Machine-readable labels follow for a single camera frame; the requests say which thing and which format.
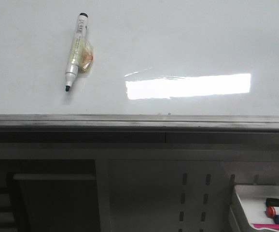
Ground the pink and white eraser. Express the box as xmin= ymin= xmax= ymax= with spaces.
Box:
xmin=252 ymin=224 xmax=279 ymax=231

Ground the white plastic marker tray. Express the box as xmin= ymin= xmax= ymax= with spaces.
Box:
xmin=229 ymin=185 xmax=279 ymax=232

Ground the red capped marker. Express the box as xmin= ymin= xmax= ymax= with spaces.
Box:
xmin=266 ymin=206 xmax=279 ymax=218

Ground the white black-tipped whiteboard marker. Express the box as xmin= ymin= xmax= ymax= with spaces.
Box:
xmin=65 ymin=13 xmax=94 ymax=92

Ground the dark shelf unit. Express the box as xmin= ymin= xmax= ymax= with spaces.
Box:
xmin=0 ymin=160 xmax=100 ymax=232

